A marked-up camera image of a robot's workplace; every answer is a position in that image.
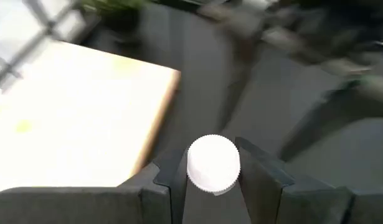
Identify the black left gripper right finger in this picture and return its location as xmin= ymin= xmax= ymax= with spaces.
xmin=235 ymin=136 xmax=383 ymax=224

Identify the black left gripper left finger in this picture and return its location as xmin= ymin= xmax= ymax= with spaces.
xmin=0 ymin=149 xmax=188 ymax=224

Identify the blue medicine bottle white cap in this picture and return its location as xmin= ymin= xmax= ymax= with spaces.
xmin=186 ymin=134 xmax=242 ymax=196

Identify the green artificial potted plant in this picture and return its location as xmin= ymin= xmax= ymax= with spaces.
xmin=80 ymin=0 xmax=148 ymax=47

